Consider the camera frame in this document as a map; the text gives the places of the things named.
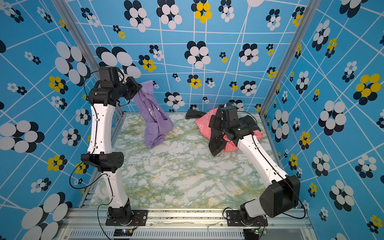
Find pink printed cloth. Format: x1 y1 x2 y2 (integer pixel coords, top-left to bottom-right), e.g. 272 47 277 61
196 108 263 156

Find purple cloth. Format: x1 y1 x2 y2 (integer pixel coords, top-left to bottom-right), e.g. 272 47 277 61
133 81 173 149

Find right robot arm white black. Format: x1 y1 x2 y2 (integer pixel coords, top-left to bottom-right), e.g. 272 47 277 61
209 104 302 226

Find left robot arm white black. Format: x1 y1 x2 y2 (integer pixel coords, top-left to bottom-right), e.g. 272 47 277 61
81 67 142 225

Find dark grey jeans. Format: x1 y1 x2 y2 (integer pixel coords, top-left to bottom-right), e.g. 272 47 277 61
186 105 263 156

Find right controller board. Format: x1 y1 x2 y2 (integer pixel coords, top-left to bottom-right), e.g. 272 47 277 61
243 229 260 240

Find controller board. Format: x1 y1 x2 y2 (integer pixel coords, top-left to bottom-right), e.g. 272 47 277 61
243 229 260 240
114 229 134 237

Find left controller board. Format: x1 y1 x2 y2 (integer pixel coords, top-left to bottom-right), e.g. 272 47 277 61
114 229 134 237

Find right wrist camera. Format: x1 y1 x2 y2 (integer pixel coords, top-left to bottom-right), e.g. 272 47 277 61
221 105 238 122

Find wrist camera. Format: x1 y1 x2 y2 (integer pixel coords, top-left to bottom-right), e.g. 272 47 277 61
221 105 238 122
99 67 124 85

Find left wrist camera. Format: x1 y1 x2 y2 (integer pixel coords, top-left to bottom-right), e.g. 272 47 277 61
99 67 124 85

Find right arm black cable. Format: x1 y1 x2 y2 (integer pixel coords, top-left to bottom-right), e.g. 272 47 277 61
221 110 307 220

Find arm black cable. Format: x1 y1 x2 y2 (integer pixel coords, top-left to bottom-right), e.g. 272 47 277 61
221 110 307 220
68 70 133 240

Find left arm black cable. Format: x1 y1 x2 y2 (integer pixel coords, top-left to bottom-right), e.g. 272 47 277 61
68 70 133 240

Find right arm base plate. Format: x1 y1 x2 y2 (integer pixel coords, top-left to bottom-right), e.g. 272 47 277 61
222 208 268 228

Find left corner aluminium post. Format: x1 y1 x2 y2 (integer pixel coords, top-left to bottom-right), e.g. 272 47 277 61
53 1 116 121

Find corner aluminium post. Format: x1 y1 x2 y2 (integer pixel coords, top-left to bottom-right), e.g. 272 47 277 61
260 0 321 116
53 1 116 121

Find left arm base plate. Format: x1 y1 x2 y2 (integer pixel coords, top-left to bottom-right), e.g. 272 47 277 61
106 210 149 227

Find aluminium front rail frame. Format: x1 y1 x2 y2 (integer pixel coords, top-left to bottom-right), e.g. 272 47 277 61
57 209 317 240

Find right corner aluminium post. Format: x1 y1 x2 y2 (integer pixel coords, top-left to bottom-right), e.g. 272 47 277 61
260 0 321 116

